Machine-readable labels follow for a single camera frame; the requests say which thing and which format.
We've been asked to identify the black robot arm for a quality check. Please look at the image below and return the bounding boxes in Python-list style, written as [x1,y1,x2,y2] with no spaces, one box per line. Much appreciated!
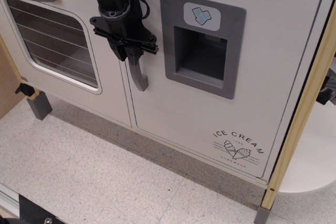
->
[90,0,158,66]

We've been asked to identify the black clamp on left leg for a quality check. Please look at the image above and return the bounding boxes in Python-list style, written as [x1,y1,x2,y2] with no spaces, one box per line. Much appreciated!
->
[15,83,35,97]

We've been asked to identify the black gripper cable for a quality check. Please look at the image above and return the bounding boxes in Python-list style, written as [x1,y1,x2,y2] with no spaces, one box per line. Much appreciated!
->
[135,0,151,22]

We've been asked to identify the grey fridge door handle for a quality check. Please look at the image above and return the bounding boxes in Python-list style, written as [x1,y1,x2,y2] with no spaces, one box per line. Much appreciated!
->
[128,54,149,92]

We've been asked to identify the aluminium rail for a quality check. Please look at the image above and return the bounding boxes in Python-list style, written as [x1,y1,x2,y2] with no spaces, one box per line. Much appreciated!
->
[1,183,19,212]

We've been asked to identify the ice cube sticker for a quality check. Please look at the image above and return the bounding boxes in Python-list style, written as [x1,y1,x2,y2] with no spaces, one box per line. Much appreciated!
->
[183,2,221,31]

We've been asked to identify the white fridge door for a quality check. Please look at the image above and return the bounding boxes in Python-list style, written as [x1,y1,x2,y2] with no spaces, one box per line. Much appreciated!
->
[130,0,333,182]

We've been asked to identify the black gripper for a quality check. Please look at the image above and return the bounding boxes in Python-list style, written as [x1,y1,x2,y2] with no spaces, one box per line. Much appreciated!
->
[90,0,158,65]

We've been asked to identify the white oven door with window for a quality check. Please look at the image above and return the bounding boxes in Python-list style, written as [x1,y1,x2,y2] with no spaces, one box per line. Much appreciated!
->
[1,0,131,126]

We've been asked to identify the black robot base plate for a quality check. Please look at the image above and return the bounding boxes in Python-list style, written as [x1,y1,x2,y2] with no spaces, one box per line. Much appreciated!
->
[19,194,66,224]

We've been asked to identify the white round table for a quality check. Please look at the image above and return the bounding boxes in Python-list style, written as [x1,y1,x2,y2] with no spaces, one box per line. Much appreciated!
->
[278,101,335,195]

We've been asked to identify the grey left foot cap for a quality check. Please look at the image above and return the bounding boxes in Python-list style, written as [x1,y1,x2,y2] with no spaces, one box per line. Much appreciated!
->
[27,92,52,120]

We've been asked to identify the wooden right corner post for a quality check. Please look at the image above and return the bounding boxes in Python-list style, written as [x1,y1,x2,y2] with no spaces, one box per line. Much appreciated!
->
[261,5,335,210]

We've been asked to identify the black clamp at right edge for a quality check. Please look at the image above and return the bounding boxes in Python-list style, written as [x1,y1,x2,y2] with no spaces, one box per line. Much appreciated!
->
[316,69,335,105]

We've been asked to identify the wooden left side panel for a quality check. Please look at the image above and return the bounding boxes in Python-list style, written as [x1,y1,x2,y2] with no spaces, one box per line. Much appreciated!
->
[1,38,23,119]

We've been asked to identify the grey ice dispenser panel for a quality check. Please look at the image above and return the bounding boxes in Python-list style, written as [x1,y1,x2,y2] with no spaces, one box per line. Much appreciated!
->
[160,0,247,100]

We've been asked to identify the grey right foot cap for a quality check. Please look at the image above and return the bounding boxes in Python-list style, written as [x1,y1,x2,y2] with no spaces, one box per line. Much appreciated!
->
[254,206,271,224]

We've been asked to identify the white toy kitchen cabinet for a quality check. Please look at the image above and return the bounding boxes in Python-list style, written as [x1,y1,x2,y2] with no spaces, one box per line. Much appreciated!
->
[1,0,333,187]

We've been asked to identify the grey foot cap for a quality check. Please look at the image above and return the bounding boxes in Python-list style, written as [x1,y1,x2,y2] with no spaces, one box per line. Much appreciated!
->
[254,206,271,224]
[27,92,52,120]

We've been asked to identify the ice cream logo decal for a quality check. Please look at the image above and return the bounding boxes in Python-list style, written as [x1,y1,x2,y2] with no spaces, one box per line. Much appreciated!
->
[212,130,265,168]

